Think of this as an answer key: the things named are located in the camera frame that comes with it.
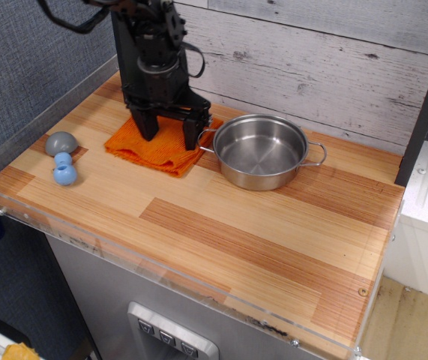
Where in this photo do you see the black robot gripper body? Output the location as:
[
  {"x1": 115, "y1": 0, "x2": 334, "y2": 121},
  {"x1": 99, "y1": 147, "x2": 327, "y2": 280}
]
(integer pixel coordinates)
[{"x1": 122, "y1": 59, "x2": 211, "y2": 128}]

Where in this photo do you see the stainless steel pot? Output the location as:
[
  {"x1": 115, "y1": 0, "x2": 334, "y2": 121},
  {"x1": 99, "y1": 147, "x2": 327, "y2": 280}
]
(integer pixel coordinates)
[{"x1": 197, "y1": 114, "x2": 328, "y2": 191}]

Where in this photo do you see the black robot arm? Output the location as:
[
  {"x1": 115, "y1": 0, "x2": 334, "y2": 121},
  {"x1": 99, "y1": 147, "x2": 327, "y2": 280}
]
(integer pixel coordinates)
[{"x1": 92, "y1": 1, "x2": 211, "y2": 151}]

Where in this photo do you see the blue peanut-shaped toy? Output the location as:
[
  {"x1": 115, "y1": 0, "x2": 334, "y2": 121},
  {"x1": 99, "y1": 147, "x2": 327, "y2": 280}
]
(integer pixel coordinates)
[{"x1": 53, "y1": 152, "x2": 77, "y2": 186}]

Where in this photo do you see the black sleeved cable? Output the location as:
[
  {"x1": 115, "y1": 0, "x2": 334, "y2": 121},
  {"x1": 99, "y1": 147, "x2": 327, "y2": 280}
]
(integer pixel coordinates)
[{"x1": 35, "y1": 0, "x2": 109, "y2": 35}]

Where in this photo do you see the orange knitted cloth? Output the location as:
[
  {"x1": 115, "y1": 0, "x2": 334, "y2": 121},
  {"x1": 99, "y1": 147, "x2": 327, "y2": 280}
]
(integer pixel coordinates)
[{"x1": 104, "y1": 117, "x2": 204, "y2": 178}]

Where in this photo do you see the dark grey left post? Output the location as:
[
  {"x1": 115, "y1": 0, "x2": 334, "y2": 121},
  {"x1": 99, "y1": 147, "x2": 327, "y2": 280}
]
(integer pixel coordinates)
[{"x1": 111, "y1": 11, "x2": 142, "y2": 92}]

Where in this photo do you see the white ribbed appliance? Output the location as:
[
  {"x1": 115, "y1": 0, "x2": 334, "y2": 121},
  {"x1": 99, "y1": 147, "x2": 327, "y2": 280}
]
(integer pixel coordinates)
[{"x1": 384, "y1": 141, "x2": 428, "y2": 295}]

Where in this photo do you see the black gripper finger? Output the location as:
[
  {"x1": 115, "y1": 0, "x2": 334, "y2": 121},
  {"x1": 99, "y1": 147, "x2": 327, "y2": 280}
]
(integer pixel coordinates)
[
  {"x1": 130, "y1": 107, "x2": 157, "y2": 141},
  {"x1": 183, "y1": 119, "x2": 203, "y2": 150}
]

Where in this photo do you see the silver button control panel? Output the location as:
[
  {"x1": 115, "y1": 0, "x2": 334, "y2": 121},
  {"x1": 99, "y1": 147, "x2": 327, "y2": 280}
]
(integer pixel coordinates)
[{"x1": 127, "y1": 301, "x2": 220, "y2": 360}]

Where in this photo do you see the clear acrylic guard rail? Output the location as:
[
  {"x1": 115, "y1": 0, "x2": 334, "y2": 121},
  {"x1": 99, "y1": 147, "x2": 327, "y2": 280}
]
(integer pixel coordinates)
[{"x1": 0, "y1": 59, "x2": 403, "y2": 359}]

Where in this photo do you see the dark grey right post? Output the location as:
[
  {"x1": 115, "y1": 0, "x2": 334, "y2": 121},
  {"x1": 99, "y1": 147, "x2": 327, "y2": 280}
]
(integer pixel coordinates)
[{"x1": 394, "y1": 89, "x2": 428, "y2": 187}]

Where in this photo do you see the grey half dome toy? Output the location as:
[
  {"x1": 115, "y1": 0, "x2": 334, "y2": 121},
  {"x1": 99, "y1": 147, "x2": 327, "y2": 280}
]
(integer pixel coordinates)
[{"x1": 45, "y1": 131, "x2": 79, "y2": 156}]

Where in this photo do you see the dark grey post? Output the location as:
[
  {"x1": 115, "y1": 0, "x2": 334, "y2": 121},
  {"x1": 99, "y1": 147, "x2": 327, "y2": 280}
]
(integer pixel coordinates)
[
  {"x1": 111, "y1": 11, "x2": 142, "y2": 92},
  {"x1": 394, "y1": 89, "x2": 428, "y2": 187}
]

